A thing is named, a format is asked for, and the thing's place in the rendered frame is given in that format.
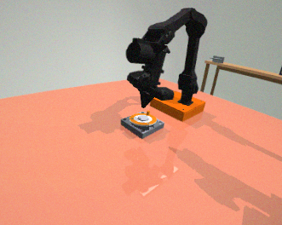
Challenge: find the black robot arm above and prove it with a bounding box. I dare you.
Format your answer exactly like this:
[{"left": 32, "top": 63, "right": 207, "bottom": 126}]
[{"left": 125, "top": 8, "right": 208, "bottom": 106}]

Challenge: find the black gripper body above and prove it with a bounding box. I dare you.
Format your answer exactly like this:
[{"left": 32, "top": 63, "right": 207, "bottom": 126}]
[{"left": 139, "top": 64, "right": 175, "bottom": 101}]

